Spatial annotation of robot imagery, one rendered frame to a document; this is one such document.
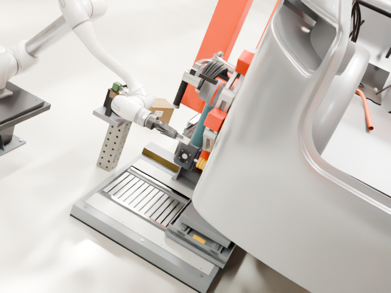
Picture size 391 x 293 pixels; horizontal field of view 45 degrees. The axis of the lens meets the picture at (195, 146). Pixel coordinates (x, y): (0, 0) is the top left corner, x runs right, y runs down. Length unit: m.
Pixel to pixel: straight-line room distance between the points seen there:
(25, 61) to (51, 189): 0.74
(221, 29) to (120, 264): 1.43
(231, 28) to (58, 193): 1.36
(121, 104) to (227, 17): 0.85
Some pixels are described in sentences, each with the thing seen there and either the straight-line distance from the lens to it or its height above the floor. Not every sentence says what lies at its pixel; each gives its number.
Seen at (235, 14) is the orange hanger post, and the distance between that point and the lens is 2.82.
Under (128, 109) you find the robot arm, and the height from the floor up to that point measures 0.66.
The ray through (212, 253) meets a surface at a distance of 2.54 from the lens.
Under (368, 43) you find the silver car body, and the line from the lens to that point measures 4.73.
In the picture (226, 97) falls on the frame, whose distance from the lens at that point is 2.16.
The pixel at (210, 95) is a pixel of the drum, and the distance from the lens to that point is 2.40.
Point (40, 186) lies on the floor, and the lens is 2.80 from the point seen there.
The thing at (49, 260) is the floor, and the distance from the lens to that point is 2.38.
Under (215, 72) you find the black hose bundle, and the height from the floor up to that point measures 1.01.
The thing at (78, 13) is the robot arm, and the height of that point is 0.99.
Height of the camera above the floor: 1.67
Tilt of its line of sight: 26 degrees down
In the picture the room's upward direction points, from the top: 23 degrees clockwise
